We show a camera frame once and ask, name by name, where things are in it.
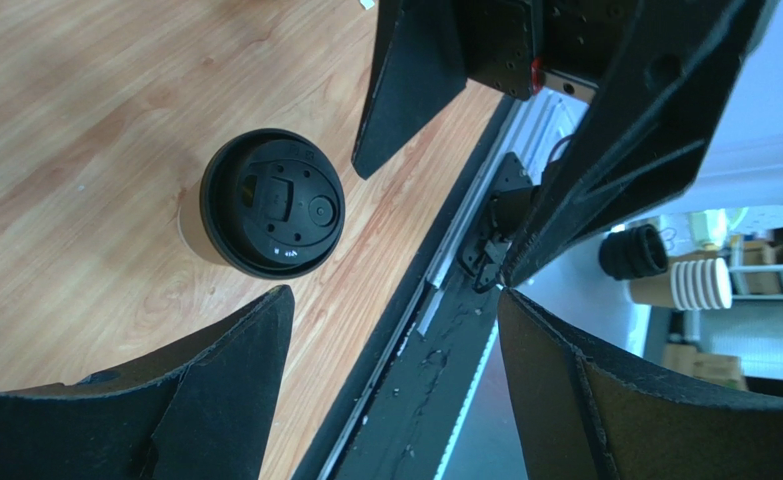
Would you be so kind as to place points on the black coffee cup lid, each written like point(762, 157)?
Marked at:
point(272, 204)

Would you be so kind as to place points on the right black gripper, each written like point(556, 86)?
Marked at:
point(658, 74)

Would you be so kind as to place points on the white paper coffee cup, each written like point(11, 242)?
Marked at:
point(191, 228)

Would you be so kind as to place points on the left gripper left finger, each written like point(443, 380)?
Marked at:
point(200, 407)

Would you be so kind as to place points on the stack of paper cups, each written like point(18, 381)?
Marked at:
point(694, 285)

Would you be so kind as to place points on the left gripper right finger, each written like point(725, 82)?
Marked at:
point(586, 409)

